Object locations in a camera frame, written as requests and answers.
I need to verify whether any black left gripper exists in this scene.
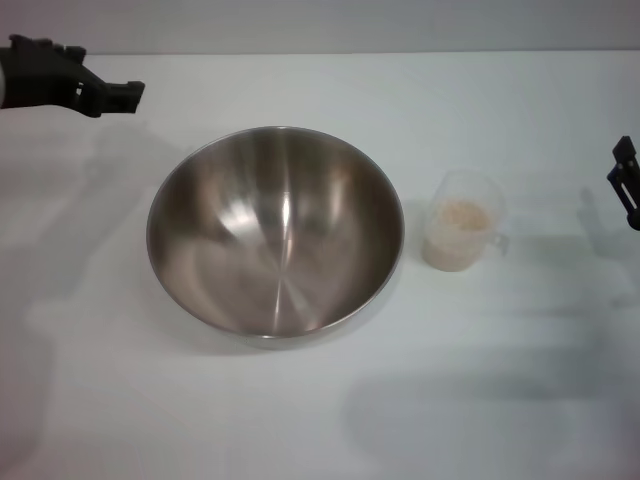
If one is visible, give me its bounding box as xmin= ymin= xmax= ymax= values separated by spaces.
xmin=0 ymin=34 xmax=147 ymax=120

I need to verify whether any clear plastic measuring cup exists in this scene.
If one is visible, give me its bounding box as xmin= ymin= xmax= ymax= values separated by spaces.
xmin=421 ymin=168 xmax=511 ymax=274

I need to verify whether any uncooked rice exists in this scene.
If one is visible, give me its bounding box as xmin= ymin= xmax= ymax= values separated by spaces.
xmin=423 ymin=197 xmax=492 ymax=273

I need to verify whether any large stainless steel mixing bowl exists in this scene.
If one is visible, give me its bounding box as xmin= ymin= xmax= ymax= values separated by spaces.
xmin=145 ymin=125 xmax=405 ymax=351

